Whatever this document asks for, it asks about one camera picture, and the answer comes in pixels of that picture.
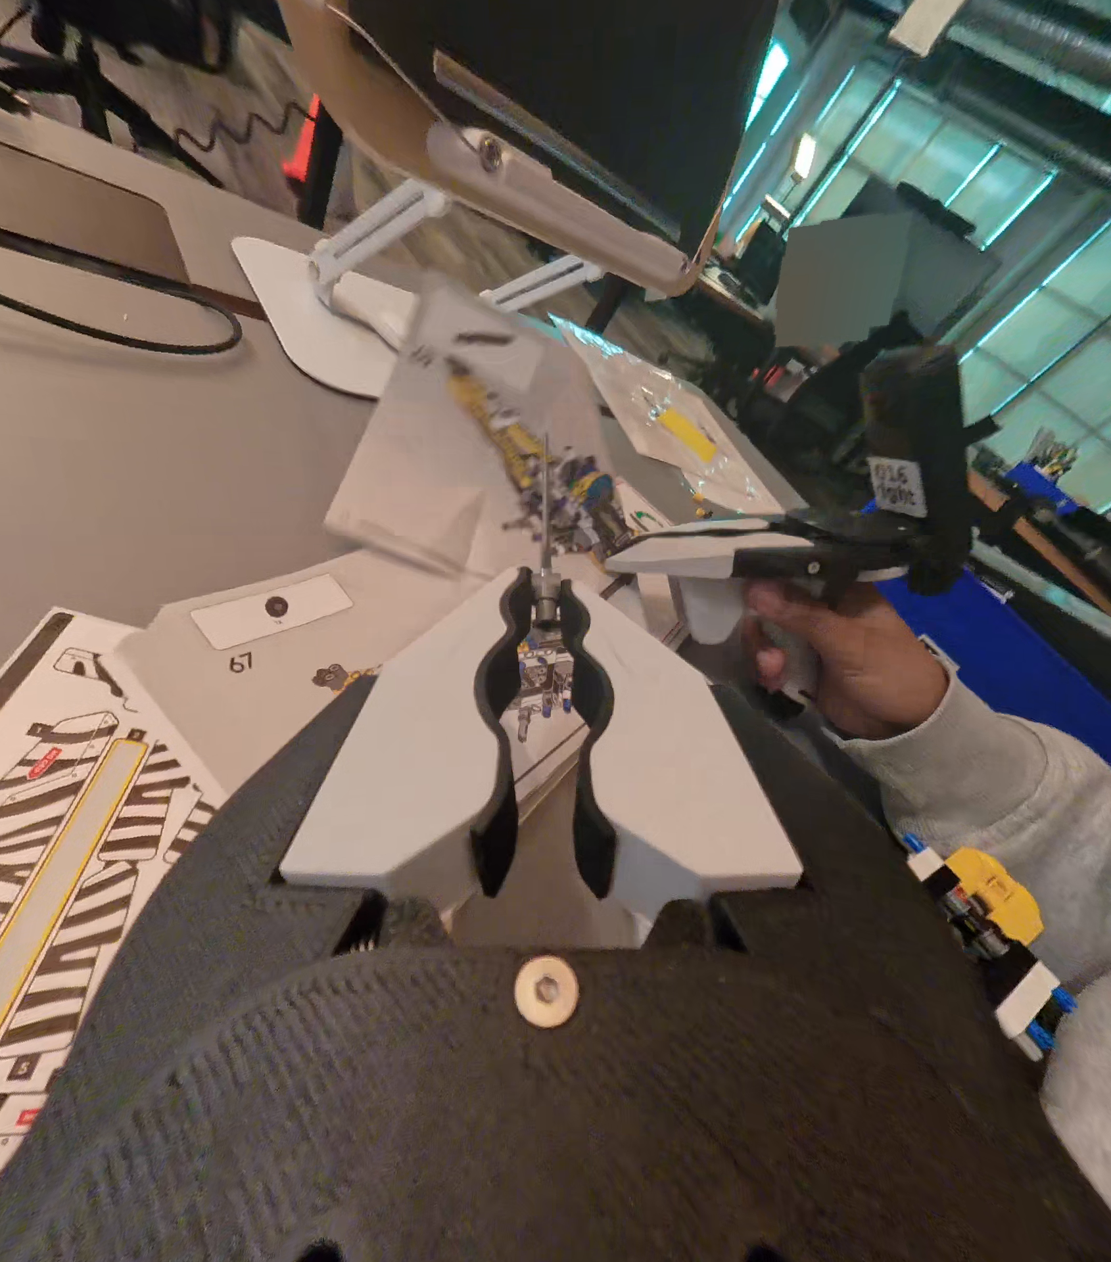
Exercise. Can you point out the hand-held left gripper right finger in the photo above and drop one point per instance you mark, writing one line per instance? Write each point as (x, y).
(683, 778)

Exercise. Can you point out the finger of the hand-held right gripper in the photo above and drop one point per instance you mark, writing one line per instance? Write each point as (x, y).
(693, 552)

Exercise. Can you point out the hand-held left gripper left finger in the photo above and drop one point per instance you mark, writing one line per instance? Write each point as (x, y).
(387, 778)

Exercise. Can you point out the grey lego axle piece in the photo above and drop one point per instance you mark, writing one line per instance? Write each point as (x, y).
(547, 601)

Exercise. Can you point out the lego instruction booklet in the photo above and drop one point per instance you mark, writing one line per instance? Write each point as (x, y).
(249, 710)

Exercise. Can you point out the yellow black white lego model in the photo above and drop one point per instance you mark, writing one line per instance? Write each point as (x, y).
(994, 886)

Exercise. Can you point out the person's right hand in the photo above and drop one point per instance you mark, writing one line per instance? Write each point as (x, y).
(871, 650)

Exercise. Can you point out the clear plastic parts bag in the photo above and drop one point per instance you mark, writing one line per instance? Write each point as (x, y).
(674, 433)

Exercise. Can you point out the large glass window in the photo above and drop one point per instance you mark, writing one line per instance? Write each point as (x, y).
(1058, 256)

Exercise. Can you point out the blue plastic storage bin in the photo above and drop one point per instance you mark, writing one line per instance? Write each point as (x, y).
(1029, 670)

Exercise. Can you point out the zebra striped sticker sheet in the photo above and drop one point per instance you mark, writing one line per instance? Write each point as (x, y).
(22, 886)

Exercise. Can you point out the white monitor stand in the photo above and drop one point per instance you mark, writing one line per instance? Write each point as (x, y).
(319, 315)

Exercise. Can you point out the computer monitor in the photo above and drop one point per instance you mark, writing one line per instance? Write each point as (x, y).
(565, 98)

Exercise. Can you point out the grey laptop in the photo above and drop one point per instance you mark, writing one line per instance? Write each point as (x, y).
(52, 211)

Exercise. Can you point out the black office chair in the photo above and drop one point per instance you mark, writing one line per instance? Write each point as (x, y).
(91, 88)

